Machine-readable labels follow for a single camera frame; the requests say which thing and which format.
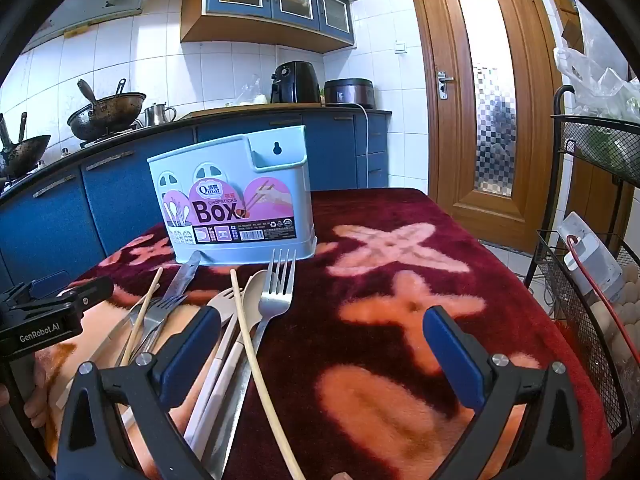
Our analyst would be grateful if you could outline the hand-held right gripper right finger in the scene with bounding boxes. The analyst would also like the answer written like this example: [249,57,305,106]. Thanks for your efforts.
[422,305,586,480]

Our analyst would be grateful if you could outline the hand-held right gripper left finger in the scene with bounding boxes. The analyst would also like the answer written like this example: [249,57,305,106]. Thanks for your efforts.
[55,305,222,480]

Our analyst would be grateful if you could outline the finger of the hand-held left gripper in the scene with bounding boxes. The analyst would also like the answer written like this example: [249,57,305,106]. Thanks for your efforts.
[10,275,115,317]

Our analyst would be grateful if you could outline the bamboo chopstick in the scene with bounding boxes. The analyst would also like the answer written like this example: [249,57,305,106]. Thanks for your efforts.
[117,267,164,367]
[230,269,307,480]

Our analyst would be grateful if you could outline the beige plastic fork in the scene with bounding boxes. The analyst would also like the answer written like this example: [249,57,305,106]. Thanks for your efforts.
[206,287,246,341]

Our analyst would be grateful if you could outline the steel table knife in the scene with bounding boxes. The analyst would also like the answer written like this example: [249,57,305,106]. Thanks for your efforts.
[159,250,202,313]

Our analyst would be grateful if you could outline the beige plastic spoon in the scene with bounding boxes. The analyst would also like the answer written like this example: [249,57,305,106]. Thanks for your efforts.
[184,270,269,453]

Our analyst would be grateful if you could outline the large steel fork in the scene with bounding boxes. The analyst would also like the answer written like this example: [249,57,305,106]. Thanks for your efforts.
[200,248,297,480]

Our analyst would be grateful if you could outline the light blue plastic utensil box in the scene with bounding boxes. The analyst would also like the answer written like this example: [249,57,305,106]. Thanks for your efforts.
[146,125,317,265]

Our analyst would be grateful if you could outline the person's left hand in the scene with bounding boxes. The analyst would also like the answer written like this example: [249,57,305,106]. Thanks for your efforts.
[24,382,51,428]

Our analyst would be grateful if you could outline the dark red floral blanket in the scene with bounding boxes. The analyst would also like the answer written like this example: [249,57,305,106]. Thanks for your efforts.
[45,187,613,480]

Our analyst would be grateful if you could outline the blue kitchen counter cabinets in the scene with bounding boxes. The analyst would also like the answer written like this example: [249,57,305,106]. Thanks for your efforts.
[0,108,392,306]

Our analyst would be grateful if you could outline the small black wok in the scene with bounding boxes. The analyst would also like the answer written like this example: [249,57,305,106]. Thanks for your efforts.
[0,112,52,179]

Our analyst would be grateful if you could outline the white power strip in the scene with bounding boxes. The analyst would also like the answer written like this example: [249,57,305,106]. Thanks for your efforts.
[556,211,627,307]

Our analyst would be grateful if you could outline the pile of eggs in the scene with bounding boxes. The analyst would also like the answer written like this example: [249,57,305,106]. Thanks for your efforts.
[590,265,640,366]

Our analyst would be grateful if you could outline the large black wok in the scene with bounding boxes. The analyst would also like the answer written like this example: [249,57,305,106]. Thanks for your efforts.
[67,78,147,142]

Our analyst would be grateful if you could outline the steel kettle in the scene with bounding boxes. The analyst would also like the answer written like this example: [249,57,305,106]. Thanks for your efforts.
[145,102,177,127]

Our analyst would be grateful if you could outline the wooden door with glass pane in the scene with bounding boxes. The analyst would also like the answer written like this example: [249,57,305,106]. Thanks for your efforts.
[405,0,566,256]

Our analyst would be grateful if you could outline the clear plastic bag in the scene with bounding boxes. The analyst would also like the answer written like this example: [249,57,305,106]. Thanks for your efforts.
[234,75,271,106]

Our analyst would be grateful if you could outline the dark rice cooker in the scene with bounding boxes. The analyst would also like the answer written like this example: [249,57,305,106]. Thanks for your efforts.
[324,78,375,110]

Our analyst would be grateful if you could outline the black air fryer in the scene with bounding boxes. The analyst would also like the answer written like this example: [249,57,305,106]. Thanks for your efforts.
[271,61,321,105]

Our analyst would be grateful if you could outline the range hood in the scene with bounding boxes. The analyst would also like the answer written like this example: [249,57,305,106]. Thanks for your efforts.
[30,0,167,47]

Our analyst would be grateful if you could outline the white plastic bags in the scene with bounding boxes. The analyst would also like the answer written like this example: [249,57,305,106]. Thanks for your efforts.
[552,35,640,122]

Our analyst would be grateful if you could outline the black wire rack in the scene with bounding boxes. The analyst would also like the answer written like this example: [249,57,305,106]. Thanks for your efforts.
[534,85,640,443]

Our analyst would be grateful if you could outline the red cable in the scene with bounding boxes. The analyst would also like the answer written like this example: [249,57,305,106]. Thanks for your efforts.
[566,235,640,357]

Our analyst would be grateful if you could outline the white power cord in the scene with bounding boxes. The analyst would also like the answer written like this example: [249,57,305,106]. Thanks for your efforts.
[361,104,372,188]

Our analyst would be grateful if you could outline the blue wall cabinet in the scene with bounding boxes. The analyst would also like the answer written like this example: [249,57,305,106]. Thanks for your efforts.
[180,0,358,54]

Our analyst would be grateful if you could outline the wooden wall shelf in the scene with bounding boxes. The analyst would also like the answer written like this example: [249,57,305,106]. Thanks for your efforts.
[540,0,587,57]

